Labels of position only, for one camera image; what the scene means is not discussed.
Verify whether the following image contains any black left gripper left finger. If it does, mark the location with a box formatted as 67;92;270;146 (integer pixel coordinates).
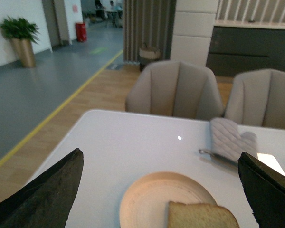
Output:
0;148;84;228

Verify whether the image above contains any beige chair left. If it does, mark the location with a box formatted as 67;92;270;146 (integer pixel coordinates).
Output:
125;60;224;121

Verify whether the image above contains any person in white shirt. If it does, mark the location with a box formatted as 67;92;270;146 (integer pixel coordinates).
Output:
110;0;117;11

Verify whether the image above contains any grey pleated curtain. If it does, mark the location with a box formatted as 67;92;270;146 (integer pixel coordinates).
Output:
123;0;176;63

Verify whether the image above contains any beige chair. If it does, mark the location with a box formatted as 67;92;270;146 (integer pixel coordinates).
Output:
125;60;224;121
224;69;285;130

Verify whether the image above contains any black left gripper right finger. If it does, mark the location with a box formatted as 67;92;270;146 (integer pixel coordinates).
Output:
237;152;285;228

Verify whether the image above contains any beige ceramic plate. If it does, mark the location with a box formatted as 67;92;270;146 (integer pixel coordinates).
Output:
119;171;217;228

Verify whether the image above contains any background desk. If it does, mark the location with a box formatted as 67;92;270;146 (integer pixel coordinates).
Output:
104;9;123;28

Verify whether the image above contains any woven basket with handles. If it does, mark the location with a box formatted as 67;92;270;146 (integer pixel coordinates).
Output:
139;42;161;72

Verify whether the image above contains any grey floor mat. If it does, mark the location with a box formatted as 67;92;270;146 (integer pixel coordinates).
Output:
106;63;124;70

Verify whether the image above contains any green potted plant gold pot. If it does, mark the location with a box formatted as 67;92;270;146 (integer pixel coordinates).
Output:
0;16;39;68

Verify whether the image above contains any slice of toast bread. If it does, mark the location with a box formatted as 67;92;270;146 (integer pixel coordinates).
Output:
167;201;239;228

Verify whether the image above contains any grey quilted oven mitt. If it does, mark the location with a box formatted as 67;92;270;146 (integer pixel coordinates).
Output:
199;118;258;163

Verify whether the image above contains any red bin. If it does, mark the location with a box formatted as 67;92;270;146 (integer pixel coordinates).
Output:
75;22;87;42

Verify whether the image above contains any beige chair right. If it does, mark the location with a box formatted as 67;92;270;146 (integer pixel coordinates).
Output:
224;69;285;130

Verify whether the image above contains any dark grey cabinet counter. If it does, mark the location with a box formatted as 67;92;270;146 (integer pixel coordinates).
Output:
206;26;285;76

